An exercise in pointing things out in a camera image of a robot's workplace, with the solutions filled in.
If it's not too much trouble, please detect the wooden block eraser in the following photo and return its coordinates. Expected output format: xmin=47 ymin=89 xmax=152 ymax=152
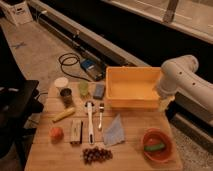
xmin=70 ymin=119 xmax=83 ymax=144

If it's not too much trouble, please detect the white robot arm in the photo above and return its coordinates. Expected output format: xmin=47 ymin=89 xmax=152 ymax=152
xmin=156 ymin=55 xmax=213 ymax=114

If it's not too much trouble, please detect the green plastic cup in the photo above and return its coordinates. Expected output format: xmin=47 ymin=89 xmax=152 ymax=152
xmin=78 ymin=81 xmax=89 ymax=98

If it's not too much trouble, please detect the dark metal cup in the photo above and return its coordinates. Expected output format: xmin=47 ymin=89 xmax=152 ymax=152
xmin=60 ymin=88 xmax=72 ymax=107

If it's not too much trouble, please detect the grey blue sponge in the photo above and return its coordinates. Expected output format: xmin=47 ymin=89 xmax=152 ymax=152
xmin=93 ymin=84 xmax=105 ymax=100

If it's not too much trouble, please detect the blue power box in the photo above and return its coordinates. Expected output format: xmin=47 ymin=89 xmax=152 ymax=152
xmin=80 ymin=59 xmax=104 ymax=81

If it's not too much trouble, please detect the yellow plastic bin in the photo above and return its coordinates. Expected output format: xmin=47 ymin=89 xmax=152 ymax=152
xmin=105 ymin=67 xmax=162 ymax=109

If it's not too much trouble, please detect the blue cloth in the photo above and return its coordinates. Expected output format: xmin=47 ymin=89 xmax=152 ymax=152
xmin=103 ymin=115 xmax=125 ymax=146

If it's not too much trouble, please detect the orange peach toy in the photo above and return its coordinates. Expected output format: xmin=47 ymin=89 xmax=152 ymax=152
xmin=50 ymin=127 xmax=64 ymax=143

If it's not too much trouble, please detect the bunch of dark grapes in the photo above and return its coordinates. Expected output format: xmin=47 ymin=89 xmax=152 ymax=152
xmin=83 ymin=147 xmax=113 ymax=164

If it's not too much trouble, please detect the red bowl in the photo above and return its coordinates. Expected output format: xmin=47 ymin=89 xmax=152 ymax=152
xmin=141 ymin=128 xmax=173 ymax=163

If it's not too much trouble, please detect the green cucumber toy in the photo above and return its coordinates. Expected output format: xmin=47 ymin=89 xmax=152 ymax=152
xmin=144 ymin=143 xmax=165 ymax=152

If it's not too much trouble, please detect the black chair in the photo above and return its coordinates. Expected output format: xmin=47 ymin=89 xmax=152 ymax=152
xmin=0 ymin=79 xmax=45 ymax=168

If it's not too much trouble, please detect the white cardboard box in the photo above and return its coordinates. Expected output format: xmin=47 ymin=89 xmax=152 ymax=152
xmin=0 ymin=0 xmax=33 ymax=26

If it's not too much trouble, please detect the black coiled cable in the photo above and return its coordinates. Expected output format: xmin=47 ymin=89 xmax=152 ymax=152
xmin=58 ymin=52 xmax=90 ymax=83

